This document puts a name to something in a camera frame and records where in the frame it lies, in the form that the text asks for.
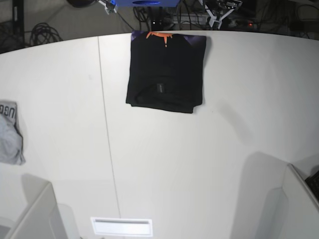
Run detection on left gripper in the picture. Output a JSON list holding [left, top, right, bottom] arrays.
[[198, 0, 241, 28]]

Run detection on black T-shirt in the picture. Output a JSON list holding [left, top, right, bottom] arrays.
[[126, 31, 207, 114]]

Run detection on blue box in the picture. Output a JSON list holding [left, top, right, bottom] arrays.
[[111, 0, 180, 7]]

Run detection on black keyboard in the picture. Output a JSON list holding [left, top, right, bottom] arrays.
[[305, 171, 319, 200]]

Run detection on grey folded garment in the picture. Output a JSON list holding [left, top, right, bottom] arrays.
[[0, 100, 25, 165]]

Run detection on white paper label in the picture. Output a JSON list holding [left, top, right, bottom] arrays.
[[91, 217, 153, 237]]

